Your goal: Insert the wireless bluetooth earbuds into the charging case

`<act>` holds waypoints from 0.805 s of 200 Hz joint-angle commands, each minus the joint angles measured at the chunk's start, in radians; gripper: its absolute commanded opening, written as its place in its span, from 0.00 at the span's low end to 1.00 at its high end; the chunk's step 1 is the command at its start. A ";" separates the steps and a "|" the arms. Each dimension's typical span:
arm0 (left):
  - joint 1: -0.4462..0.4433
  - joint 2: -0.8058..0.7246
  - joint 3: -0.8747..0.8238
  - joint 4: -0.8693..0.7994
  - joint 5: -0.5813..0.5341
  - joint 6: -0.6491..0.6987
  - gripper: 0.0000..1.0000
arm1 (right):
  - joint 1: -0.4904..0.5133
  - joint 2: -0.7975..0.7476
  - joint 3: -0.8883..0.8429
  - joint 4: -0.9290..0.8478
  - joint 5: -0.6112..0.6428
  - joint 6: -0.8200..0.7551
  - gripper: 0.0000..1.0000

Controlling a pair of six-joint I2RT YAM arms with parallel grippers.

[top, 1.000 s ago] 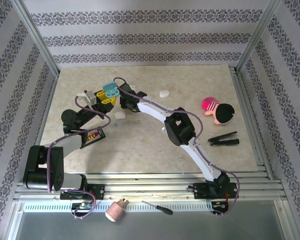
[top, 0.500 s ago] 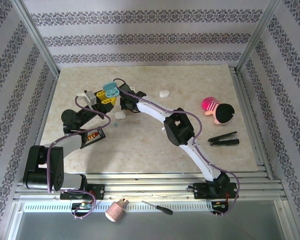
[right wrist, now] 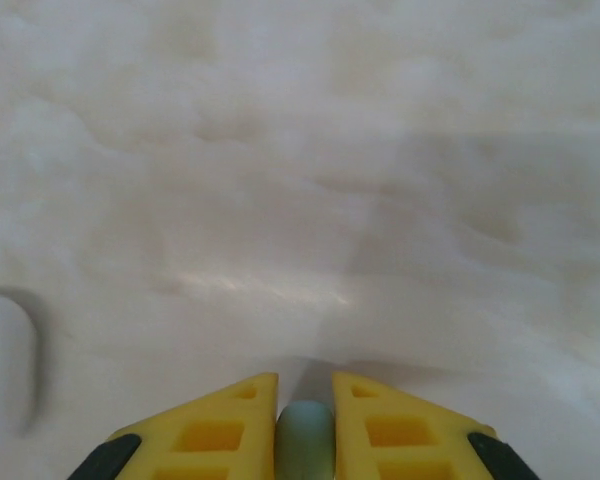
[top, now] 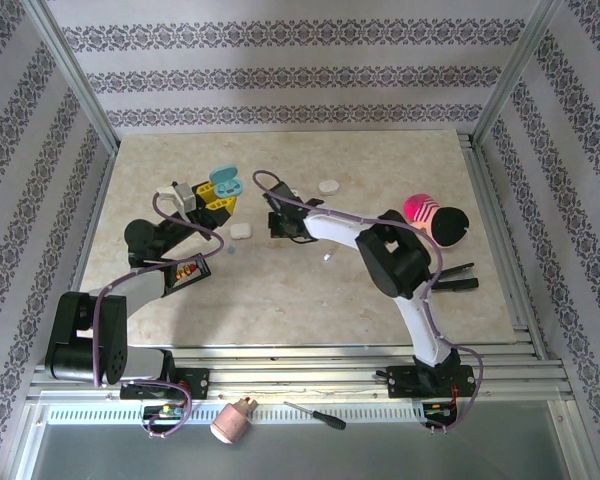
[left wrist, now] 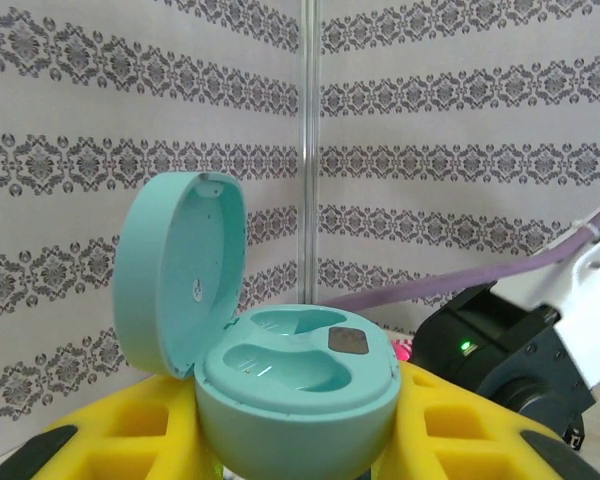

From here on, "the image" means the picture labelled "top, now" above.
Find teal earbud charging case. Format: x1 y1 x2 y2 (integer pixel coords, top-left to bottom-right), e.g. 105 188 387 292
208 164 245 198

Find pink striped plush doll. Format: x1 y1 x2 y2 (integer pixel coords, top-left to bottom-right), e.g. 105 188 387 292
403 192 471 250

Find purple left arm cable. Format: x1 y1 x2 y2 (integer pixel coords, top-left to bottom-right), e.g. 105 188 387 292
93 188 227 440

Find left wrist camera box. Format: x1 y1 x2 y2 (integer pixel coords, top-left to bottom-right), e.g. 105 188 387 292
155 182 197 214

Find white slotted cable duct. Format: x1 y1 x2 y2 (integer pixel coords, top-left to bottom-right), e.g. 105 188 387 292
44 403 427 424

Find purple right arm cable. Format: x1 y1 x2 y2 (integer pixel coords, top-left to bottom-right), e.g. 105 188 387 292
252 169 484 436

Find aluminium cell frame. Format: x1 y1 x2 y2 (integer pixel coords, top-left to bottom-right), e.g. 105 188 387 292
14 0 589 480

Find left controller circuit board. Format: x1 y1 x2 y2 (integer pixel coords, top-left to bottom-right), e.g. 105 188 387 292
142 404 186 421

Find black plastic tongs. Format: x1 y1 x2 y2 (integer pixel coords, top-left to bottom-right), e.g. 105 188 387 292
432 261 480 293

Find grey metal panel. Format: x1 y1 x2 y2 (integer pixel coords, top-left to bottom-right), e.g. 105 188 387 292
29 423 576 480

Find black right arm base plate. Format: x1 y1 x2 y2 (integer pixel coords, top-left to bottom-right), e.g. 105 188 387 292
386 364 476 400

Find pink cylindrical container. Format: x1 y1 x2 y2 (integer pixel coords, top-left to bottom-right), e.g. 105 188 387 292
209 397 259 445

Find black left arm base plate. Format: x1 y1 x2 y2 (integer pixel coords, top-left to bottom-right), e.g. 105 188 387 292
119 367 211 401

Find black handled screwdriver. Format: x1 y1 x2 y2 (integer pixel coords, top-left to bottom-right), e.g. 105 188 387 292
283 400 347 431

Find black snack packet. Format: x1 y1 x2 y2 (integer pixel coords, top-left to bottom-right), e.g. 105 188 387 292
163 253 214 297

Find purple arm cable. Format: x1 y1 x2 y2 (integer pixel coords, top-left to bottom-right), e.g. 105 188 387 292
93 188 227 440
252 169 484 436

